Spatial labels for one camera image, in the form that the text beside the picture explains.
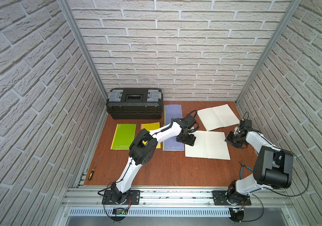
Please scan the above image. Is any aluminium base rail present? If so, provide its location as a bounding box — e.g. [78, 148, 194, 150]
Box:
[55, 186, 296, 225]

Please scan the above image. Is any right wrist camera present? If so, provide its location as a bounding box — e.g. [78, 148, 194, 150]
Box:
[239, 119, 252, 131]

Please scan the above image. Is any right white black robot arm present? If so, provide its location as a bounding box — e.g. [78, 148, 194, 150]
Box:
[226, 128, 294, 202]

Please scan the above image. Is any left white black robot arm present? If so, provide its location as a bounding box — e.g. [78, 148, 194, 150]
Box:
[111, 114, 199, 197]

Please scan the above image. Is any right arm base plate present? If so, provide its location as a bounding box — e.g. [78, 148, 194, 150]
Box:
[212, 190, 251, 206]

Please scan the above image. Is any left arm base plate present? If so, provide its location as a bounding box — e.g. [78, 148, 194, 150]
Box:
[102, 190, 140, 205]

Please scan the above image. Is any purple cover notebook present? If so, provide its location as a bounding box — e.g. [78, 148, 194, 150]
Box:
[164, 105, 183, 125]
[163, 137, 185, 151]

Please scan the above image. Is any yellow black screwdriver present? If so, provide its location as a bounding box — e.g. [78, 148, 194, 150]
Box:
[88, 155, 101, 180]

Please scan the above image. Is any black plastic toolbox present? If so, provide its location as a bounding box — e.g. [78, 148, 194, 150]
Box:
[106, 88, 163, 120]

